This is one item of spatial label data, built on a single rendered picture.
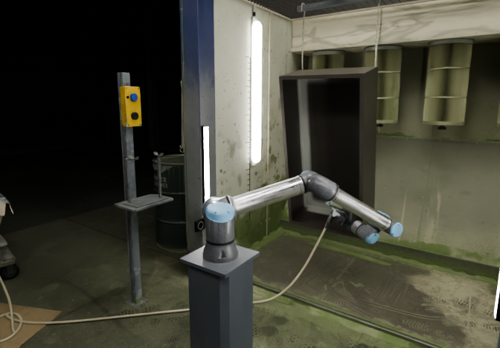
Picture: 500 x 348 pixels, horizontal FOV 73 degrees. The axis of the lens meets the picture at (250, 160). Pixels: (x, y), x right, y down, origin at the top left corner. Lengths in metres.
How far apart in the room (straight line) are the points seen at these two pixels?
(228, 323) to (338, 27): 2.81
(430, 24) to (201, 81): 1.99
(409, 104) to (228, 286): 2.73
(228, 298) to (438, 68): 2.58
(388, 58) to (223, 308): 2.63
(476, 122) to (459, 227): 0.99
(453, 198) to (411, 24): 1.58
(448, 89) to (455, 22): 0.53
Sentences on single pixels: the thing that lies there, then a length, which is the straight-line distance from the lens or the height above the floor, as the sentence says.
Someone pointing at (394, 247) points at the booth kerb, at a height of 0.13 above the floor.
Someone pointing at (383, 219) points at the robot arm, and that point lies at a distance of 2.22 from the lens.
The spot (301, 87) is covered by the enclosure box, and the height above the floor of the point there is 1.57.
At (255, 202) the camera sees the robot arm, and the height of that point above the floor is 0.88.
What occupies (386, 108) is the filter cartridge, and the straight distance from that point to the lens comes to 3.51.
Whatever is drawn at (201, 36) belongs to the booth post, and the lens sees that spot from 2.65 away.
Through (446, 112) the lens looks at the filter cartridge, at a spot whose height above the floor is 1.37.
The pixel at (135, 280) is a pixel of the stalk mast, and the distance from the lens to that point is 2.72.
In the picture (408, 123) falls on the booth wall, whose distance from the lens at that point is 3.84.
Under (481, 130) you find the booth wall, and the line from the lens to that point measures 3.79.
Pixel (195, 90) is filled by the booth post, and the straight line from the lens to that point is 2.61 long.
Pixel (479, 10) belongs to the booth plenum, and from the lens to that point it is 3.42.
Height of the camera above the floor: 1.45
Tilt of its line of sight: 10 degrees down
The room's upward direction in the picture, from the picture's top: straight up
